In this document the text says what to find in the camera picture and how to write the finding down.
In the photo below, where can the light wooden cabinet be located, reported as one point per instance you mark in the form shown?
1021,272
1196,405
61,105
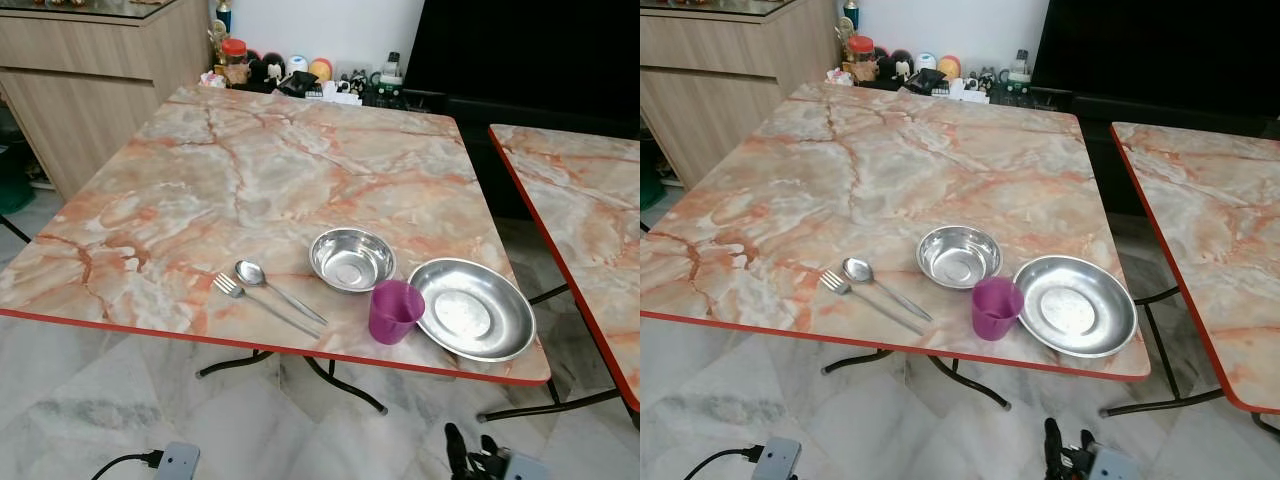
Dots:
90,90
720,85

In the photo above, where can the clear bottle with green label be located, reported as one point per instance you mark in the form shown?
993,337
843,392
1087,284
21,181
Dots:
391,70
1019,68

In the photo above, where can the blue bottle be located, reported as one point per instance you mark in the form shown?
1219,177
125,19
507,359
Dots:
223,16
850,14

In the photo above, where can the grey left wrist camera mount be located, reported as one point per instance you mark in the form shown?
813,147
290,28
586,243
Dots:
178,462
778,460

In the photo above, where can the red lid jar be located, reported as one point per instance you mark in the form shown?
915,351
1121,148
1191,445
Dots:
234,52
860,50

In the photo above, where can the white small box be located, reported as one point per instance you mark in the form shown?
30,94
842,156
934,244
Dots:
965,89
336,92

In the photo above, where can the large steel plate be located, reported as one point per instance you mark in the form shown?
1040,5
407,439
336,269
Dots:
1075,308
470,312

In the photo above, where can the black pouch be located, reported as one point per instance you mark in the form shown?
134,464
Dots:
297,84
926,81

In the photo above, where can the green bin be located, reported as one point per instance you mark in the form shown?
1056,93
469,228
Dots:
648,178
12,175

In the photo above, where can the black television screen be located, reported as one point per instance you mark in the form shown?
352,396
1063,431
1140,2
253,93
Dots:
1160,45
530,45

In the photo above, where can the purple plastic cup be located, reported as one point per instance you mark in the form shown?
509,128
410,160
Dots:
992,314
390,318

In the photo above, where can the small steel bowl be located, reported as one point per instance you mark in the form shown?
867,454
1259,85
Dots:
959,255
352,259

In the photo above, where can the steel fork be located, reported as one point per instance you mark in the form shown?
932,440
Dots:
833,281
227,285

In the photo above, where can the white and blue round toy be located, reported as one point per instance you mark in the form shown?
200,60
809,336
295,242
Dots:
297,65
925,62

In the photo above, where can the orange round toy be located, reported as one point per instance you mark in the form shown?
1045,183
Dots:
949,67
321,69

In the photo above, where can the black straight metal table foot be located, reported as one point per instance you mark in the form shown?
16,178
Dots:
545,404
1165,402

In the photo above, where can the black mouse plush toy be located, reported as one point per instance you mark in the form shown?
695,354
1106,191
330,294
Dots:
264,70
893,68

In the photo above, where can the steel spoon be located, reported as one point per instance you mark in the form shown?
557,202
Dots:
248,271
856,268

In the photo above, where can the black curved metal table leg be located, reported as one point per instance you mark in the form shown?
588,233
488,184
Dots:
850,361
345,388
968,384
225,364

